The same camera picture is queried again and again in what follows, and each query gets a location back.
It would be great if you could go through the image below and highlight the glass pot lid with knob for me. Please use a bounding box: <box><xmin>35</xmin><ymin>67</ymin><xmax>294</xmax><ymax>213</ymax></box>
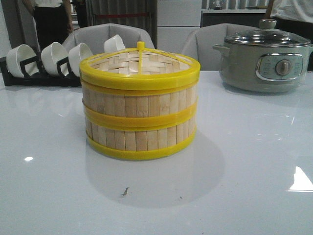
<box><xmin>224</xmin><ymin>19</ymin><xmax>311</xmax><ymax>47</ymax></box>

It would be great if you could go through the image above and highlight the bamboo steamer basket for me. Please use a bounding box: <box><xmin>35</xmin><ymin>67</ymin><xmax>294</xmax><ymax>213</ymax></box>
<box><xmin>86</xmin><ymin>117</ymin><xmax>196</xmax><ymax>161</ymax></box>
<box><xmin>82</xmin><ymin>81</ymin><xmax>197</xmax><ymax>131</ymax></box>

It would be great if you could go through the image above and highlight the woven bamboo steamer lid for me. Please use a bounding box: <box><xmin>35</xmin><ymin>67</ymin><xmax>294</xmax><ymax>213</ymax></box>
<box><xmin>80</xmin><ymin>42</ymin><xmax>201</xmax><ymax>91</ymax></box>

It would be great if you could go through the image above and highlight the right grey chair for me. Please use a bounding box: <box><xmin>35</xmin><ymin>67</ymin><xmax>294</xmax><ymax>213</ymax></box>
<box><xmin>181</xmin><ymin>23</ymin><xmax>255</xmax><ymax>71</ymax></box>

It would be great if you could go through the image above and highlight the grey-green electric cooking pot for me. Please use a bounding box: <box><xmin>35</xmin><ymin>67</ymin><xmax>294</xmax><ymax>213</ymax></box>
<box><xmin>213</xmin><ymin>43</ymin><xmax>313</xmax><ymax>93</ymax></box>

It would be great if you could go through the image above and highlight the white cabinet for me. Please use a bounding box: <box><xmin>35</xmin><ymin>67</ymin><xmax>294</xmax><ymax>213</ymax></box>
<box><xmin>156</xmin><ymin>0</ymin><xmax>202</xmax><ymax>53</ymax></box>

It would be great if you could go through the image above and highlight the person in white shirt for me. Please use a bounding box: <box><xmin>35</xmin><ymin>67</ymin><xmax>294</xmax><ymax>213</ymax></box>
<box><xmin>264</xmin><ymin>0</ymin><xmax>313</xmax><ymax>40</ymax></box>

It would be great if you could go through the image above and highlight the white bowl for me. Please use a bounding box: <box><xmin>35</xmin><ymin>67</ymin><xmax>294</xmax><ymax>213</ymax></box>
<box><xmin>68</xmin><ymin>43</ymin><xmax>93</xmax><ymax>77</ymax></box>
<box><xmin>6</xmin><ymin>44</ymin><xmax>36</xmax><ymax>78</ymax></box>
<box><xmin>104</xmin><ymin>34</ymin><xmax>125</xmax><ymax>53</ymax></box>
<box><xmin>41</xmin><ymin>42</ymin><xmax>68</xmax><ymax>76</ymax></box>

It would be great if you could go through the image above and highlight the black dish rack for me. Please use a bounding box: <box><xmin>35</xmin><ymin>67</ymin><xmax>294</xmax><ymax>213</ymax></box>
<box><xmin>0</xmin><ymin>56</ymin><xmax>81</xmax><ymax>87</ymax></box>

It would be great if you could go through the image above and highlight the grey shelf counter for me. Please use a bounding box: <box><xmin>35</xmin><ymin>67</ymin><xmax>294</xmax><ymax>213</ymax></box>
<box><xmin>201</xmin><ymin>9</ymin><xmax>266</xmax><ymax>27</ymax></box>

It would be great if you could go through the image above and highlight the person in black clothes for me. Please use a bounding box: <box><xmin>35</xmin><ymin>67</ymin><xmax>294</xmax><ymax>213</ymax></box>
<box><xmin>22</xmin><ymin>0</ymin><xmax>73</xmax><ymax>50</ymax></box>

